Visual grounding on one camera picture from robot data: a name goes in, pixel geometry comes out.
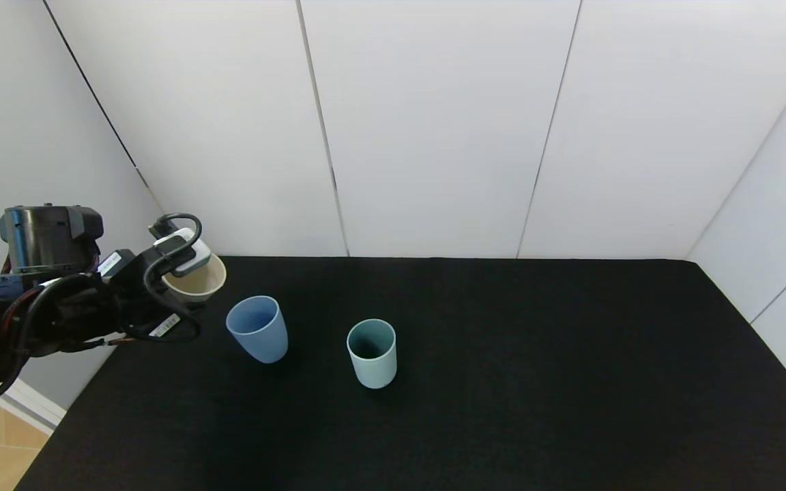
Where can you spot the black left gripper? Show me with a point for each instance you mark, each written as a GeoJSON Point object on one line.
{"type": "Point", "coordinates": [161, 320]}

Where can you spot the beige plastic cup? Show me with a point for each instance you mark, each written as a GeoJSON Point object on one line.
{"type": "Point", "coordinates": [205, 283]}

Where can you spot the blue plastic cup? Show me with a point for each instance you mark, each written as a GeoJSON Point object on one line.
{"type": "Point", "coordinates": [260, 341]}

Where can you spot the white baseboard trim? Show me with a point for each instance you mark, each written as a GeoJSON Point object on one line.
{"type": "Point", "coordinates": [31, 409]}

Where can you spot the mint green plastic cup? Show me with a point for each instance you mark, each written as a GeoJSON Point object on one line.
{"type": "Point", "coordinates": [372, 372]}

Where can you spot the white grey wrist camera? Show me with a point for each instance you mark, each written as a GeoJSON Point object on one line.
{"type": "Point", "coordinates": [192, 256]}

